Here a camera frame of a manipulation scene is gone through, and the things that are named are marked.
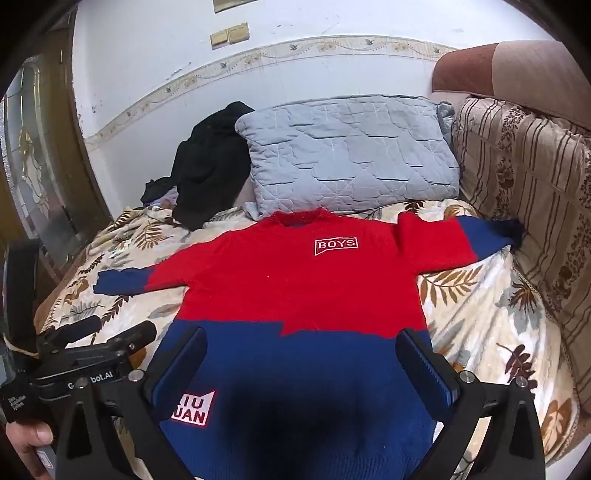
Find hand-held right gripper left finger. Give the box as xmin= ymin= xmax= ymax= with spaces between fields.
xmin=54 ymin=325 xmax=208 ymax=480

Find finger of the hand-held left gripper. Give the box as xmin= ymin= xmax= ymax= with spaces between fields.
xmin=39 ymin=316 xmax=102 ymax=346
xmin=92 ymin=320 xmax=158 ymax=357

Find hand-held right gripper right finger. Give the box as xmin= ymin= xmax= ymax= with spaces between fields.
xmin=394 ymin=328 xmax=548 ymax=480

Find red and blue sweater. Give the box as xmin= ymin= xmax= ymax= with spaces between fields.
xmin=92 ymin=208 xmax=525 ymax=480

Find person's left hand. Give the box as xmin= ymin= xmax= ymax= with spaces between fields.
xmin=6 ymin=419 xmax=55 ymax=468

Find leaf-print blanket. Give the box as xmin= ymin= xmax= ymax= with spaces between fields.
xmin=34 ymin=198 xmax=580 ymax=480

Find wooden door with glass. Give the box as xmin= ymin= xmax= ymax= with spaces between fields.
xmin=0 ymin=9 xmax=123 ymax=296

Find black clothing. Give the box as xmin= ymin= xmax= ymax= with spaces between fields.
xmin=141 ymin=100 xmax=256 ymax=232

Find striped floral cushion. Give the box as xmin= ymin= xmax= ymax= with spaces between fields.
xmin=450 ymin=95 xmax=591 ymax=421

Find grey quilted pillow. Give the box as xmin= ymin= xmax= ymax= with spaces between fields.
xmin=235 ymin=95 xmax=462 ymax=221

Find brown padded headboard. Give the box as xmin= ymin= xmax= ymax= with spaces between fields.
xmin=431 ymin=41 xmax=591 ymax=134

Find wall picture frame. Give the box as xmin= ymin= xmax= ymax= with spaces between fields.
xmin=213 ymin=0 xmax=259 ymax=14

